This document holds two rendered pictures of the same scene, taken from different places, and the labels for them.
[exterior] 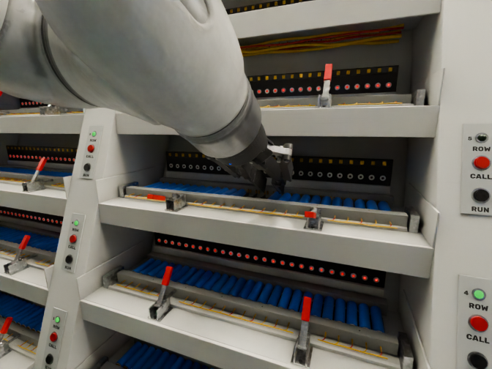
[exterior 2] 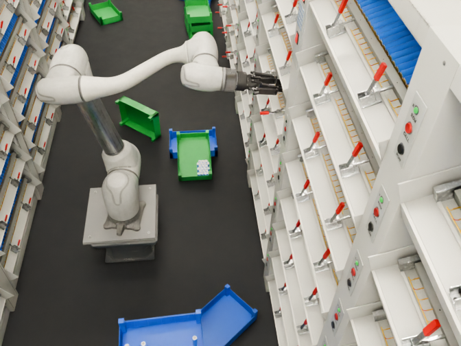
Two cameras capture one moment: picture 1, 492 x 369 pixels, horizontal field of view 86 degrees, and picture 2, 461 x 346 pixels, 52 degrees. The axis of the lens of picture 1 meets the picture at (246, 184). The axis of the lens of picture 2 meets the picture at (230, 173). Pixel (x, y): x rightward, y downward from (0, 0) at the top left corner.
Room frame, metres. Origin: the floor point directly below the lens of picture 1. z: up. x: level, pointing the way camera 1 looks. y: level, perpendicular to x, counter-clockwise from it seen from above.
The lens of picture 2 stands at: (-0.40, -1.32, 2.08)
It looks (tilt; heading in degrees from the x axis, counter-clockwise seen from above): 46 degrees down; 63
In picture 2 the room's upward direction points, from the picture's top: 2 degrees clockwise
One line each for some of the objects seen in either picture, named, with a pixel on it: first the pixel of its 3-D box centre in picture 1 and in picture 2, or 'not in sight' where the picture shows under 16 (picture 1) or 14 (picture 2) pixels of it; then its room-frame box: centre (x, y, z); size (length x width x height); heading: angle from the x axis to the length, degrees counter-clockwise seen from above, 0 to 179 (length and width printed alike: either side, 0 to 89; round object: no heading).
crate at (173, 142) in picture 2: not in sight; (193, 142); (0.41, 0.78, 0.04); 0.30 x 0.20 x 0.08; 159
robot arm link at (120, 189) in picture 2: not in sight; (120, 192); (-0.19, 0.23, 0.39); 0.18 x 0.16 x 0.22; 67
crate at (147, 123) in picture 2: not in sight; (138, 119); (0.15, 1.08, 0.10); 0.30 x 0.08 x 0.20; 120
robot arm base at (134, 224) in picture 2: not in sight; (123, 215); (-0.20, 0.21, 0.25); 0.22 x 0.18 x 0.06; 60
